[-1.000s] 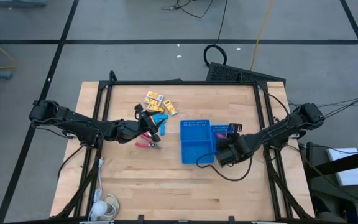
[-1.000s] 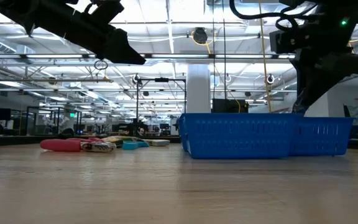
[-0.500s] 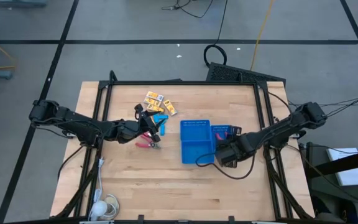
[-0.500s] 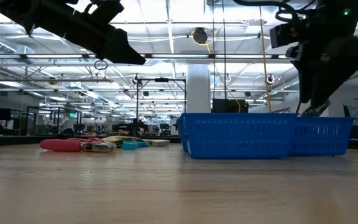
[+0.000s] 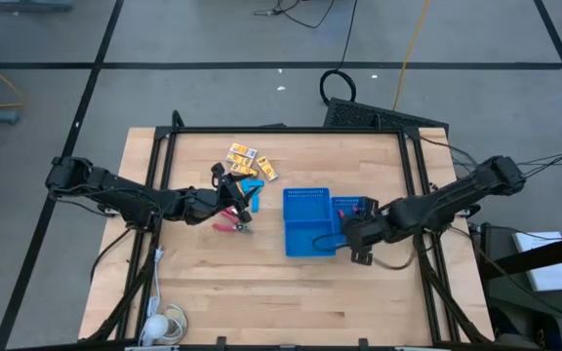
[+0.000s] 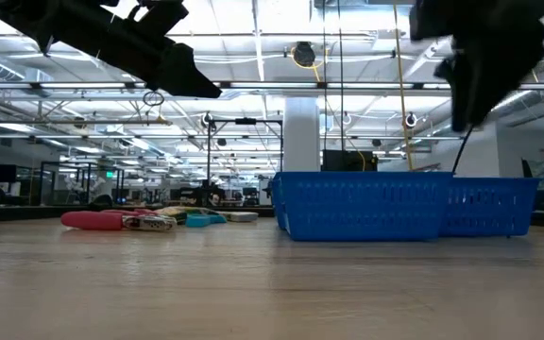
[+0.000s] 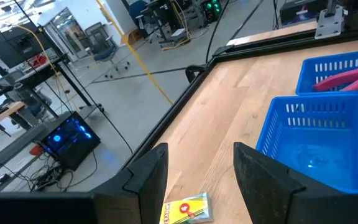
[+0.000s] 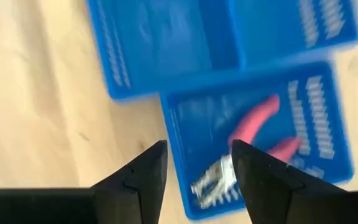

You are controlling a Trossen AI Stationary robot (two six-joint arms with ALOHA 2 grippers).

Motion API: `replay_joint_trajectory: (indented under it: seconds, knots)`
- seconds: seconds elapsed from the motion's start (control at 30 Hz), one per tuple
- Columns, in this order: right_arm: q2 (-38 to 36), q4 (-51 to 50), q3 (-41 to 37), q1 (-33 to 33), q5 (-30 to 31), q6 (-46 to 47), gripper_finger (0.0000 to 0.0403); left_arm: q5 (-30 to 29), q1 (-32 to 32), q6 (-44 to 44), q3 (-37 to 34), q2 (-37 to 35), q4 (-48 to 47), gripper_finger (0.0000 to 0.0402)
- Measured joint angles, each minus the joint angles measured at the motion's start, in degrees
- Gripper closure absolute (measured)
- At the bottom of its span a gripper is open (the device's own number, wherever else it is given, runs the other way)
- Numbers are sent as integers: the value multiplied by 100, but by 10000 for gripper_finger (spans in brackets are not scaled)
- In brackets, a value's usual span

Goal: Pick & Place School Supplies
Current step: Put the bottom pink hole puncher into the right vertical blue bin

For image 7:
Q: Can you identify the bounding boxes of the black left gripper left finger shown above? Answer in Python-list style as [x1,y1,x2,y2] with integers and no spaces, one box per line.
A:
[90,142,169,224]

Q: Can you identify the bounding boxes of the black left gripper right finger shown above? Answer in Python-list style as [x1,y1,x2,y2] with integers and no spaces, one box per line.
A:
[233,142,358,224]

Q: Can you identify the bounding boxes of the yellow crayon box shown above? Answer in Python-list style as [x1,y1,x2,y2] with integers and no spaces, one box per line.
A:
[159,192,214,224]

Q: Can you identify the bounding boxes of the blue plastic slotted basket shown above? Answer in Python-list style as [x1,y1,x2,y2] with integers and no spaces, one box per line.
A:
[255,91,358,194]
[295,49,358,96]

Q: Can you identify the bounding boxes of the computer tower with blue lights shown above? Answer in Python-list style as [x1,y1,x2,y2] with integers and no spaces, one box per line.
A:
[40,111,101,171]

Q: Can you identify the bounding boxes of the wheeled office chair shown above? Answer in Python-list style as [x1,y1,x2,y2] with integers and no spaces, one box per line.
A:
[93,35,130,78]

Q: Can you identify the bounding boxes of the brown cardboard box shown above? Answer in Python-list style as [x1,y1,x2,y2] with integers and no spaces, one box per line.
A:
[121,27,144,44]

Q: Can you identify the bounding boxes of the grey metal mounting plate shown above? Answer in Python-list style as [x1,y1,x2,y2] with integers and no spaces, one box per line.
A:
[314,6,344,40]

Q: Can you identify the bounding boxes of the black computer case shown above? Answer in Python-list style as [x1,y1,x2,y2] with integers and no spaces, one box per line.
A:
[280,0,329,26]

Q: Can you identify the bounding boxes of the computer tower with green lights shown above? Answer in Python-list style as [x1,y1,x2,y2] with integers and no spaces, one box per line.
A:
[202,0,223,22]

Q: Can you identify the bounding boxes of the large black monitor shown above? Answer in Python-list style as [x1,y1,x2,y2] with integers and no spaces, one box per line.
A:
[0,22,54,69]

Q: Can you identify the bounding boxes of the tangled floor cables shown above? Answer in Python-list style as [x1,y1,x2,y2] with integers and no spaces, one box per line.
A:
[26,161,99,192]

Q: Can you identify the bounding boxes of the yellow hanging cable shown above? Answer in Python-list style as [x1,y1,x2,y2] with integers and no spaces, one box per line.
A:
[95,0,175,106]

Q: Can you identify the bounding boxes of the black frame corner handle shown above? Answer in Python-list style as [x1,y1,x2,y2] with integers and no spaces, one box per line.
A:
[185,64,209,84]

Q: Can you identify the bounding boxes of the red handled hole punch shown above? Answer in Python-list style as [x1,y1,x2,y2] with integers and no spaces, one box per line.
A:
[313,64,358,92]

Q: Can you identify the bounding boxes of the black frame workbench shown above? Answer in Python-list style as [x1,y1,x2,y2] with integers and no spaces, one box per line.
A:
[0,52,105,184]

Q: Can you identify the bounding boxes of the black floor cable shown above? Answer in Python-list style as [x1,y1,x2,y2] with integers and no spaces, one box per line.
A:
[204,0,231,64]

